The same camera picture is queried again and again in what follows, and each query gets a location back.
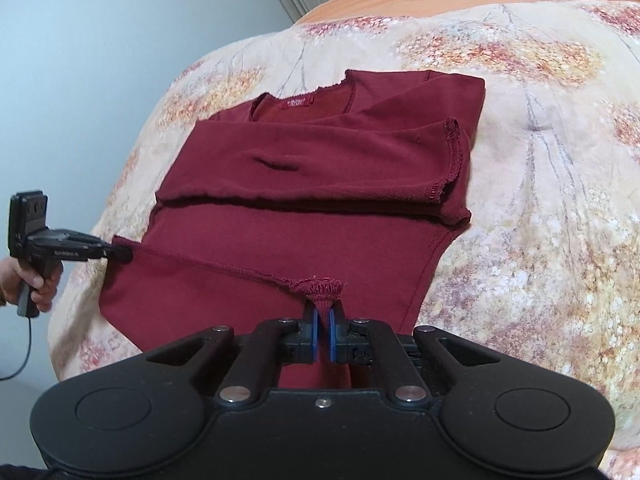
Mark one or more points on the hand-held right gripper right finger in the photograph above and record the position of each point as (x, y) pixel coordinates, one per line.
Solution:
(332, 342)

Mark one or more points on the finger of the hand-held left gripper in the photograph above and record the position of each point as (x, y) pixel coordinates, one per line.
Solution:
(117, 252)

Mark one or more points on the dark red long-sleeved shirt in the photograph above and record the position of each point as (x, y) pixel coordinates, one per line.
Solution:
(300, 185)

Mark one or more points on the floral quilt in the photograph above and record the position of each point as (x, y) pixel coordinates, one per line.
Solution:
(550, 185)

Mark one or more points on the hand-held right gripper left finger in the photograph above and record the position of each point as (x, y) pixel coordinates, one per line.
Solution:
(314, 341)

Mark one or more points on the person's left hand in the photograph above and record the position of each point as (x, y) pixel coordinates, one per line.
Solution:
(42, 285)

